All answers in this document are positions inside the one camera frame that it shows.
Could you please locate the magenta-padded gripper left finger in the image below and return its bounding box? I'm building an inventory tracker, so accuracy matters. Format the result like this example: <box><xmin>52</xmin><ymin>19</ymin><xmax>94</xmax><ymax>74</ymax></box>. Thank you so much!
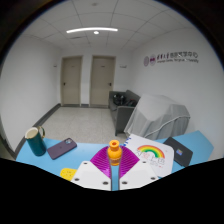
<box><xmin>70</xmin><ymin>145</ymin><xmax>113</xmax><ymax>192</ymax></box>

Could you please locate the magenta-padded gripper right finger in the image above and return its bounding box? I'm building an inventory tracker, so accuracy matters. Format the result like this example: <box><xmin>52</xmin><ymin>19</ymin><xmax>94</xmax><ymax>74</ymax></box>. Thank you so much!
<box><xmin>118</xmin><ymin>146</ymin><xmax>159</xmax><ymax>191</ymax></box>

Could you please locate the orange charger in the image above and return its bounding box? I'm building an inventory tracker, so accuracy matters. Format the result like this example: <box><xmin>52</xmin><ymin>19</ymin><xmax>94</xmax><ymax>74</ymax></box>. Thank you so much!
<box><xmin>107</xmin><ymin>139</ymin><xmax>121</xmax><ymax>167</ymax></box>

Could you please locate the white rainbow-print mouse pad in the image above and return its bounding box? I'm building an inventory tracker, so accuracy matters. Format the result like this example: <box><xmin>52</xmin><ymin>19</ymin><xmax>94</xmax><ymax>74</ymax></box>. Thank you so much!
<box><xmin>122</xmin><ymin>133</ymin><xmax>175</xmax><ymax>178</ymax></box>

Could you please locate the yellow power strip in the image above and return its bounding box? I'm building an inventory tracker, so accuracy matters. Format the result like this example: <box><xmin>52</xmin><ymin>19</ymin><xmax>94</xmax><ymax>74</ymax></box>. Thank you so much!
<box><xmin>59</xmin><ymin>167</ymin><xmax>78</xmax><ymax>182</ymax></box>

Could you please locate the purple phone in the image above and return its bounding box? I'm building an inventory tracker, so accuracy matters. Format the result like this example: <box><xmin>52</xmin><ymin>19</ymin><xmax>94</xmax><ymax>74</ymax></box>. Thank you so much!
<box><xmin>46</xmin><ymin>137</ymin><xmax>78</xmax><ymax>161</ymax></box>

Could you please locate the black flat case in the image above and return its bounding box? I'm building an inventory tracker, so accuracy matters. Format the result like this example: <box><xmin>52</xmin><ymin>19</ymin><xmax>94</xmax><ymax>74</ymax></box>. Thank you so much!
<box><xmin>162</xmin><ymin>136</ymin><xmax>194</xmax><ymax>168</ymax></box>

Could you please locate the grey sofa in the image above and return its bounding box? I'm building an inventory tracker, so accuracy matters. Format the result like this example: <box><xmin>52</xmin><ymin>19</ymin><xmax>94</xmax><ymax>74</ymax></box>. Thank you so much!
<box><xmin>108</xmin><ymin>89</ymin><xmax>142</xmax><ymax>137</ymax></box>

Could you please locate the grey cloth-covered furniture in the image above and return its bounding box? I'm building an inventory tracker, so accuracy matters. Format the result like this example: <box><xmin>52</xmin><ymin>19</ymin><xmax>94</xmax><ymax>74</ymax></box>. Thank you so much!
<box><xmin>123</xmin><ymin>93</ymin><xmax>191</xmax><ymax>141</ymax></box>

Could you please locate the dark green mug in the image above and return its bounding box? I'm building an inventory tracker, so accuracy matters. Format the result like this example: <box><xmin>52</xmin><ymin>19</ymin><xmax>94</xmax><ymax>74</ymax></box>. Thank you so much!
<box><xmin>24</xmin><ymin>125</ymin><xmax>47</xmax><ymax>157</ymax></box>

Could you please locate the black bag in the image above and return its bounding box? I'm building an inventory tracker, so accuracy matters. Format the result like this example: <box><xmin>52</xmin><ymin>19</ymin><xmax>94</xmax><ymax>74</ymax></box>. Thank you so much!
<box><xmin>113</xmin><ymin>94</ymin><xmax>128</xmax><ymax>106</ymax></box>

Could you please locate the beige door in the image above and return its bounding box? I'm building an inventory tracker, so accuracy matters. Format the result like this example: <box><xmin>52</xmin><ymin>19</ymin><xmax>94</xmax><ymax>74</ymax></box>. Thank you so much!
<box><xmin>60</xmin><ymin>55</ymin><xmax>84</xmax><ymax>107</ymax></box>
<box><xmin>89</xmin><ymin>55</ymin><xmax>117</xmax><ymax>108</ymax></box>

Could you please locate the long ceiling light strip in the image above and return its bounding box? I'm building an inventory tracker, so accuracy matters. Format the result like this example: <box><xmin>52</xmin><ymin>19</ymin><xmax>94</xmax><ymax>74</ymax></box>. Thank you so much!
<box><xmin>65</xmin><ymin>27</ymin><xmax>119</xmax><ymax>35</ymax></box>

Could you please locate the wall logo lettering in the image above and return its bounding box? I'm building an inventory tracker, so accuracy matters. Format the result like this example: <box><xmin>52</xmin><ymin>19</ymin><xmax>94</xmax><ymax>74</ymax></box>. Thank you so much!
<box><xmin>143</xmin><ymin>50</ymin><xmax>200</xmax><ymax>67</ymax></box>

